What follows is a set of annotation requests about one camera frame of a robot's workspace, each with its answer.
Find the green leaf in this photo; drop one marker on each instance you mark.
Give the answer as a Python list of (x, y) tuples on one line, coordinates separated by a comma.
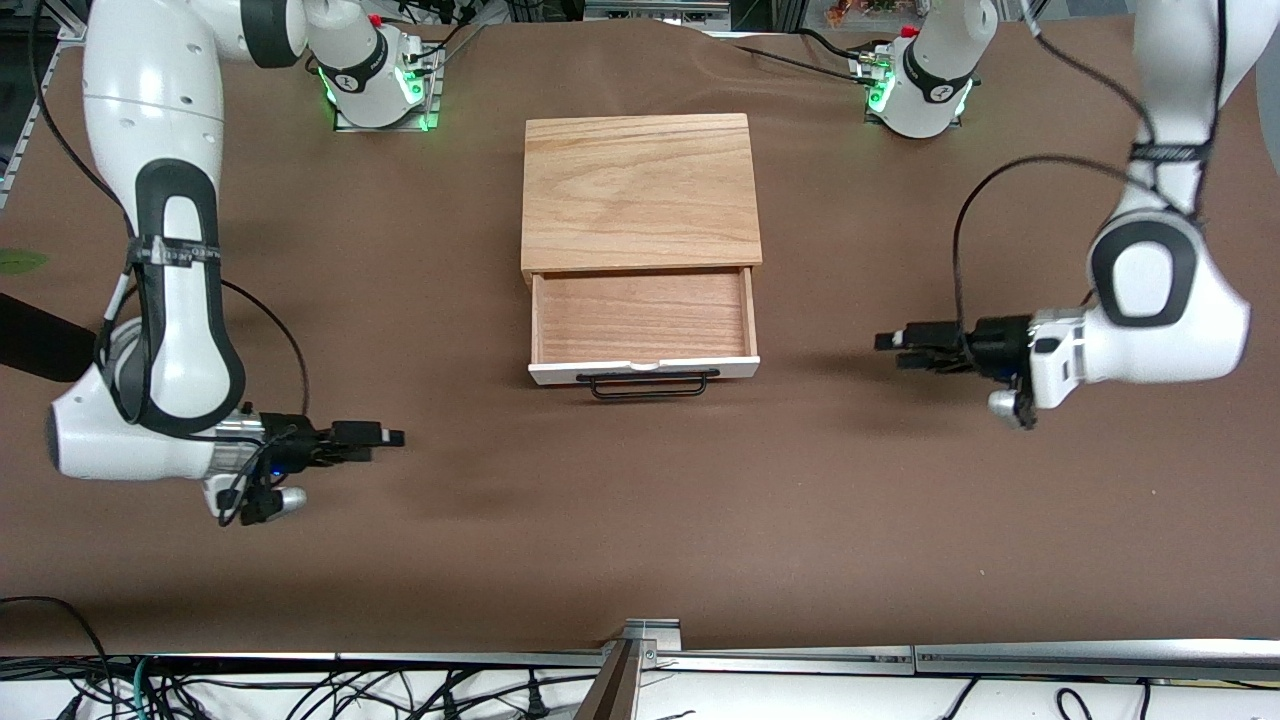
[(20, 261)]

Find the aluminium background frame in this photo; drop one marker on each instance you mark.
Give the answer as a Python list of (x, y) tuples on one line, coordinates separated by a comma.
[(660, 8)]

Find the aluminium upright post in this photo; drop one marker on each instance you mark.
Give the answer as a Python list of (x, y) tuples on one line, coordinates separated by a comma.
[(612, 690)]

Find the wooden drawer with white front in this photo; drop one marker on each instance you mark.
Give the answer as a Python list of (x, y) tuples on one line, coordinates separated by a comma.
[(640, 320)]

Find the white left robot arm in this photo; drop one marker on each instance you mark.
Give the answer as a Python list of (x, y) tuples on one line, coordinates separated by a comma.
[(1160, 340)]

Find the orange background item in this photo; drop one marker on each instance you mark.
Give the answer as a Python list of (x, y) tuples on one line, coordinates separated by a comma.
[(865, 10)]

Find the brown table cover sheet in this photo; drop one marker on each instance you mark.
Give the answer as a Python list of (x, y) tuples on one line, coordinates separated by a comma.
[(640, 550)]

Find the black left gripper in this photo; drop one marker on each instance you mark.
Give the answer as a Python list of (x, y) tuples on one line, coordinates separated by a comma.
[(993, 343)]

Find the slanted aluminium frame bar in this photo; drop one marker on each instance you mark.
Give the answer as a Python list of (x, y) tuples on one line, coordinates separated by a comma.
[(75, 27)]

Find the aluminium corner bracket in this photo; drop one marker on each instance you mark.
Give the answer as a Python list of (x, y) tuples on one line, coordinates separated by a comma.
[(650, 632)]

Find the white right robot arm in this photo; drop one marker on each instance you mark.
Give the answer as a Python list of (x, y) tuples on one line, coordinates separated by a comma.
[(150, 100)]

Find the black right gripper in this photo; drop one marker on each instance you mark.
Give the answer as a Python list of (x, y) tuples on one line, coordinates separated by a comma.
[(291, 446)]

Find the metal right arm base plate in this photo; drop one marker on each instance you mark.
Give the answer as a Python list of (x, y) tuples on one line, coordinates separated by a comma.
[(432, 100)]

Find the black padded cylinder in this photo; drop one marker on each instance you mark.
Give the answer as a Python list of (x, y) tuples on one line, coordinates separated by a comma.
[(30, 340)]

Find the wooden drawer cabinet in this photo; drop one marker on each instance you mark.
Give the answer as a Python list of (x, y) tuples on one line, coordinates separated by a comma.
[(640, 180)]

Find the long aluminium frame rail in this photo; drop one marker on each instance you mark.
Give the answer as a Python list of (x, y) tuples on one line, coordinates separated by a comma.
[(1100, 660)]

